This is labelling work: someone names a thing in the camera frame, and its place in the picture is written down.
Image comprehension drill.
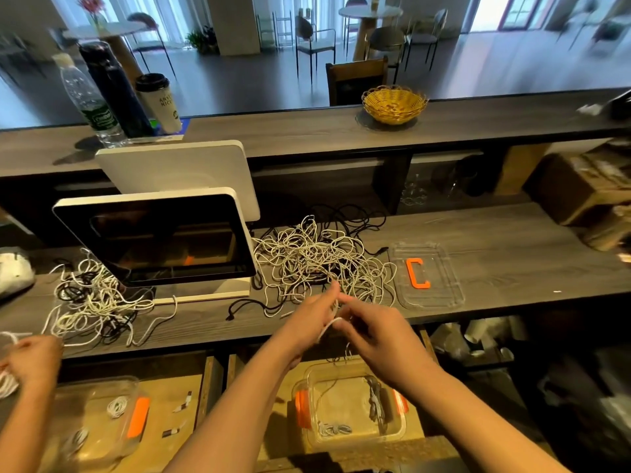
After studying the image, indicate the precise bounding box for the round wooden table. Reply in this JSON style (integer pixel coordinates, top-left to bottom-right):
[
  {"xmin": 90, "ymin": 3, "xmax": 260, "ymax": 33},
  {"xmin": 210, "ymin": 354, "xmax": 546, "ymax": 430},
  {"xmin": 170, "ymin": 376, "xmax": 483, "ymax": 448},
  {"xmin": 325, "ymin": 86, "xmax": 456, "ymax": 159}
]
[
  {"xmin": 338, "ymin": 5, "xmax": 404, "ymax": 60},
  {"xmin": 64, "ymin": 21, "xmax": 149, "ymax": 85}
]

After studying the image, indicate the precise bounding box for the black device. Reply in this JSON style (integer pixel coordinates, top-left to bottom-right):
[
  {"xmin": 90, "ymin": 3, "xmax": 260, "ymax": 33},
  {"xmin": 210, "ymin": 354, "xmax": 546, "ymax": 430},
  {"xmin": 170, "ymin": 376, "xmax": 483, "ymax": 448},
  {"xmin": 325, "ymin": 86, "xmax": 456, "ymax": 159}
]
[{"xmin": 601, "ymin": 88, "xmax": 631, "ymax": 119}]

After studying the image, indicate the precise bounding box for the clear lid orange handle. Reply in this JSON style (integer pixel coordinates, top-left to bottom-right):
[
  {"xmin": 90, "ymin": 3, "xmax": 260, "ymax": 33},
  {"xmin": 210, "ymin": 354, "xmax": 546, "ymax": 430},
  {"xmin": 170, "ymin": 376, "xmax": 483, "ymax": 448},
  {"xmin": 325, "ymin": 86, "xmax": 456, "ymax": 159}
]
[{"xmin": 389, "ymin": 241, "xmax": 467, "ymax": 311}]

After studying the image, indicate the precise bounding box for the white paper coffee cup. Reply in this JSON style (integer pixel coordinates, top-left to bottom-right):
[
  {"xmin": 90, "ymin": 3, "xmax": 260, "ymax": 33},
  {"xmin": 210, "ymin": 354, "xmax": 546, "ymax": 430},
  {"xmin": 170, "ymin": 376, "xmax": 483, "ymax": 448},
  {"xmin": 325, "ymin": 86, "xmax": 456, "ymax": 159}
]
[{"xmin": 135, "ymin": 74, "xmax": 183, "ymax": 136}]

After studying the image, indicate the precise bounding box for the person's left forearm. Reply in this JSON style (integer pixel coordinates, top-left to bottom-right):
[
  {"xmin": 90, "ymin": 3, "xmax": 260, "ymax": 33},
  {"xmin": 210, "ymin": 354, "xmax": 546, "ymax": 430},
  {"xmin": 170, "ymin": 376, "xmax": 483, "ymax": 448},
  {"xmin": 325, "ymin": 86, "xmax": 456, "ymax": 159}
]
[{"xmin": 162, "ymin": 340, "xmax": 317, "ymax": 473}]

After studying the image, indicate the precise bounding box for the pink flower vase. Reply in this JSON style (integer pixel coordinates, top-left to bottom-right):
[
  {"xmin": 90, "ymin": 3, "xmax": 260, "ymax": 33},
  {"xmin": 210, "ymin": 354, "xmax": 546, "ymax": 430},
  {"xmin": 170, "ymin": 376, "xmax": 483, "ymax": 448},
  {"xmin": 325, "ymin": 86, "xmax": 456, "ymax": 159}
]
[{"xmin": 79, "ymin": 0, "xmax": 108, "ymax": 30}]

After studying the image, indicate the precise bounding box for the blue white notebook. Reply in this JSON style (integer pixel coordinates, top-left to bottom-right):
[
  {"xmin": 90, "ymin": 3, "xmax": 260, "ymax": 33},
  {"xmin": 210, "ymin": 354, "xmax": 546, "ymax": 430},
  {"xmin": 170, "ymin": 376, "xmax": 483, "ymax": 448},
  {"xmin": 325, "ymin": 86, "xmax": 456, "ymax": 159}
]
[{"xmin": 158, "ymin": 118, "xmax": 191, "ymax": 139}]

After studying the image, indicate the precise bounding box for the brown wooden chair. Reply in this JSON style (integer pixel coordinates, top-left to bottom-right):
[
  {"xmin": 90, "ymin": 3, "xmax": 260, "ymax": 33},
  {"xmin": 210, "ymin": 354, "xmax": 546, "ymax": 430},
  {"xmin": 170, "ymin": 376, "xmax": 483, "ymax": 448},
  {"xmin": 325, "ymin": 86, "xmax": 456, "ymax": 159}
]
[{"xmin": 326, "ymin": 58, "xmax": 390, "ymax": 106}]

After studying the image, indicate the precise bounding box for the white customer display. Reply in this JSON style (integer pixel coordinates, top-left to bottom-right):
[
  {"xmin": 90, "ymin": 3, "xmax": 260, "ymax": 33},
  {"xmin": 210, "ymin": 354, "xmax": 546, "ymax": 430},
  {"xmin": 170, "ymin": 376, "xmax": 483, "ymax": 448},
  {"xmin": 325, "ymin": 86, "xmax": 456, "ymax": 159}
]
[{"xmin": 95, "ymin": 141, "xmax": 262, "ymax": 223}]

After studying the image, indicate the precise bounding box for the person's right hand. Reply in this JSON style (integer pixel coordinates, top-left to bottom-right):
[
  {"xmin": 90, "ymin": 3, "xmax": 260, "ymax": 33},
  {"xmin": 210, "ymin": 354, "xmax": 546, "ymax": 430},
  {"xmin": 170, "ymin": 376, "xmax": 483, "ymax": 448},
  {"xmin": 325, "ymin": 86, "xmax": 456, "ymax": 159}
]
[{"xmin": 335, "ymin": 290, "xmax": 441, "ymax": 391}]

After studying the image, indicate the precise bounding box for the pile of white containers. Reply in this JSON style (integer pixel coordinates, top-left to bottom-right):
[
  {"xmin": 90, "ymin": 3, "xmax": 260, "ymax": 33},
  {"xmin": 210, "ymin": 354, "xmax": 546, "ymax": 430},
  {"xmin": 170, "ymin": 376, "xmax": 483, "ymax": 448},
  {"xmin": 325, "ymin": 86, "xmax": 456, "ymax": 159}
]
[{"xmin": 434, "ymin": 318, "xmax": 514, "ymax": 365}]

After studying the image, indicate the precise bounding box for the yellow woven basket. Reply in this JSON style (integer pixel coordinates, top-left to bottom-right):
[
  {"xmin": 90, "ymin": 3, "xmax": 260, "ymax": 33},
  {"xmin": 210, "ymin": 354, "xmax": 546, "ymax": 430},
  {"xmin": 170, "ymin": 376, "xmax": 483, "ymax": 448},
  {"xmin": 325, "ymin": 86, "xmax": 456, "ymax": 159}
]
[{"xmin": 361, "ymin": 85, "xmax": 430, "ymax": 127}]

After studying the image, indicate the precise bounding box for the brown cardboard box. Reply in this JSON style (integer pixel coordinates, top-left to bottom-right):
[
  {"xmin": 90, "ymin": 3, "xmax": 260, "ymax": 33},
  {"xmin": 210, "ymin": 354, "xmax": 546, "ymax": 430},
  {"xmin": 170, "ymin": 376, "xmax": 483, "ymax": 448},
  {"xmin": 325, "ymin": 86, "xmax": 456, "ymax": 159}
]
[{"xmin": 537, "ymin": 147, "xmax": 631, "ymax": 225}]

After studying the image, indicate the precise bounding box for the person's right forearm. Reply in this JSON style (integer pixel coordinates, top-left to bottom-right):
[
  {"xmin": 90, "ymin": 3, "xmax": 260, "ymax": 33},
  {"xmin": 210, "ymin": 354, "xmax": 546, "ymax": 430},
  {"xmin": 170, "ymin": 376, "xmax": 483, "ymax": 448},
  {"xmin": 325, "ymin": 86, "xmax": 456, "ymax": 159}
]
[{"xmin": 404, "ymin": 364, "xmax": 573, "ymax": 473}]

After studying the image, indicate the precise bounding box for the black metal chair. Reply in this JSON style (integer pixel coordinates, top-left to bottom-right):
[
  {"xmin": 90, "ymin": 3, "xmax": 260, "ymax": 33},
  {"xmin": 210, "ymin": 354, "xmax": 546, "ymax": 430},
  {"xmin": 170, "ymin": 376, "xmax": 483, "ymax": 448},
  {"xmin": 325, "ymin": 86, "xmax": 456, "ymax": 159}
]
[
  {"xmin": 365, "ymin": 26, "xmax": 408, "ymax": 79},
  {"xmin": 296, "ymin": 14, "xmax": 337, "ymax": 75},
  {"xmin": 126, "ymin": 12, "xmax": 179, "ymax": 79}
]

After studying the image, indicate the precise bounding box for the wooden drawer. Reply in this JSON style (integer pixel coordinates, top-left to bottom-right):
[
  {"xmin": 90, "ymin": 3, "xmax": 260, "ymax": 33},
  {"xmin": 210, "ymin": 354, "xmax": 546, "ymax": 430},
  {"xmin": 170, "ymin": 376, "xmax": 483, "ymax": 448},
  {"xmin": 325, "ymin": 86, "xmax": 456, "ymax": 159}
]
[
  {"xmin": 54, "ymin": 351, "xmax": 226, "ymax": 473},
  {"xmin": 227, "ymin": 330, "xmax": 465, "ymax": 473}
]

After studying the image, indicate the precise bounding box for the white touchscreen monitor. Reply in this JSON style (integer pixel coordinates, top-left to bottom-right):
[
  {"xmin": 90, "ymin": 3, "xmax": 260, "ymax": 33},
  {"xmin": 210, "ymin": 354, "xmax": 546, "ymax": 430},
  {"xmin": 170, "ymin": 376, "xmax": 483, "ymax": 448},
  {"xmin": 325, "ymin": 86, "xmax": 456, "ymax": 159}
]
[{"xmin": 52, "ymin": 188, "xmax": 260, "ymax": 304}]

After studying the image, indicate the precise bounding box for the clear container drawer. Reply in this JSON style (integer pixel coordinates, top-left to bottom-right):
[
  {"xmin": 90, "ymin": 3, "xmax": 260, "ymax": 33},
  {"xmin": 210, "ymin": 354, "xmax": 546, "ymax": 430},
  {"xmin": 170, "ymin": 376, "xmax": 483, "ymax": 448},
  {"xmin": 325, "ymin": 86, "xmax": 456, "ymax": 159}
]
[
  {"xmin": 294, "ymin": 359, "xmax": 408, "ymax": 451},
  {"xmin": 39, "ymin": 377, "xmax": 152, "ymax": 473}
]

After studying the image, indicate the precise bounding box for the another person's forearm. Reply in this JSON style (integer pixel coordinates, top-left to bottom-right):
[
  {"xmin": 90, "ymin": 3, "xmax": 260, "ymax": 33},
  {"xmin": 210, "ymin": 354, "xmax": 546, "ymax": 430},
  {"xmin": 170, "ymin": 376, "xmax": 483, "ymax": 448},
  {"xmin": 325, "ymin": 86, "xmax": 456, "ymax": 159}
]
[{"xmin": 0, "ymin": 379, "xmax": 55, "ymax": 473}]

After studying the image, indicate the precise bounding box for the person's left hand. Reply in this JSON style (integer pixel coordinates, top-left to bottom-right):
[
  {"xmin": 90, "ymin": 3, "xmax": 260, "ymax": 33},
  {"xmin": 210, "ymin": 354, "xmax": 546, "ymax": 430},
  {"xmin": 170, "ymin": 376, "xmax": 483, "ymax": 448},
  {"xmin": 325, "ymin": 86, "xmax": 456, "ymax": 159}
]
[{"xmin": 271, "ymin": 281, "xmax": 347, "ymax": 367}]

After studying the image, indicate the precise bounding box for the black cable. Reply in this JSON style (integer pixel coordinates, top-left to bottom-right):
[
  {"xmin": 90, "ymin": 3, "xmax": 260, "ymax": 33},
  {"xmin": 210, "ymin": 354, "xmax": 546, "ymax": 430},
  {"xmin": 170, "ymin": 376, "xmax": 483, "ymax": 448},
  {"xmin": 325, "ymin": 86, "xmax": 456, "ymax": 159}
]
[{"xmin": 227, "ymin": 298, "xmax": 282, "ymax": 321}]

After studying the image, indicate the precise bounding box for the black thermos bottle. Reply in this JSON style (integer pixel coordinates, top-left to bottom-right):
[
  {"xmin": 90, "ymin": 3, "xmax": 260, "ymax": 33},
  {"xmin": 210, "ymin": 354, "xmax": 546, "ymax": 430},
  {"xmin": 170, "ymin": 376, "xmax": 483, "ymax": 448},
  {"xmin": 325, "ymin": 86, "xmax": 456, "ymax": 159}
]
[{"xmin": 79, "ymin": 39, "xmax": 154, "ymax": 139}]

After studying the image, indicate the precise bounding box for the flat cardboard sheet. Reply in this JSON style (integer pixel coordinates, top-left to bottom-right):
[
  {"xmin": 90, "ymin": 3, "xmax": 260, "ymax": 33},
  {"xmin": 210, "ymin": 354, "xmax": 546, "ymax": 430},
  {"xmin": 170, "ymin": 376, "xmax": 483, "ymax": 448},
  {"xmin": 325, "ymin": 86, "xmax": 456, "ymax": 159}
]
[{"xmin": 493, "ymin": 143, "xmax": 553, "ymax": 196}]

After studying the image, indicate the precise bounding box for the grey wooden bar counter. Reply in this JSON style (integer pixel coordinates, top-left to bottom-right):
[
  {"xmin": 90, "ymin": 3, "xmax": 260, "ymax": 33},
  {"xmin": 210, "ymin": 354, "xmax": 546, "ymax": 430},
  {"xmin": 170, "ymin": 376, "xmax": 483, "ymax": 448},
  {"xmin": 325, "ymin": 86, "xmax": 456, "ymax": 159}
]
[{"xmin": 0, "ymin": 88, "xmax": 631, "ymax": 178}]

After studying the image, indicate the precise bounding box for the clear plastic water bottle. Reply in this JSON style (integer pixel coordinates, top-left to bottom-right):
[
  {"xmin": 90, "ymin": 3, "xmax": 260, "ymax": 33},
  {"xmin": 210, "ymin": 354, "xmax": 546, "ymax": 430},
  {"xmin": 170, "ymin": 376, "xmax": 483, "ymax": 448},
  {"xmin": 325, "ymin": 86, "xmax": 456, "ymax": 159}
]
[{"xmin": 52, "ymin": 52, "xmax": 128, "ymax": 146}]

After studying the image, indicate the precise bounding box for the green potted plant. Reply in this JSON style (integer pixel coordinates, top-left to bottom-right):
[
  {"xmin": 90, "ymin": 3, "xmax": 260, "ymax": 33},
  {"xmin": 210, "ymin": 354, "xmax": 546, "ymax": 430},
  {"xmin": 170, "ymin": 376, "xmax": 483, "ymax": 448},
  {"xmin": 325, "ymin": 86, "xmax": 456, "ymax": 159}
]
[{"xmin": 187, "ymin": 26, "xmax": 216, "ymax": 55}]

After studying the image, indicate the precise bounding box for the white headset device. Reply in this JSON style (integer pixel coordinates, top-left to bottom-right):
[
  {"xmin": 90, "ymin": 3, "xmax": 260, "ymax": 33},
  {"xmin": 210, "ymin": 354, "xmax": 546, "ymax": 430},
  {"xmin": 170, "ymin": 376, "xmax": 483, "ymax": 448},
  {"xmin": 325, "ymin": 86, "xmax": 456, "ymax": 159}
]
[{"xmin": 0, "ymin": 248, "xmax": 37, "ymax": 300}]

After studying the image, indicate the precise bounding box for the bundle of black cables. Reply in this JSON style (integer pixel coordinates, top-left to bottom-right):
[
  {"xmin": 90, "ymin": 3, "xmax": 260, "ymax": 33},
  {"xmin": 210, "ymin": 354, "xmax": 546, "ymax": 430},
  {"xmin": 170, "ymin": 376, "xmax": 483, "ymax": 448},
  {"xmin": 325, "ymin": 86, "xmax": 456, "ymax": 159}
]
[{"xmin": 315, "ymin": 204, "xmax": 390, "ymax": 257}]

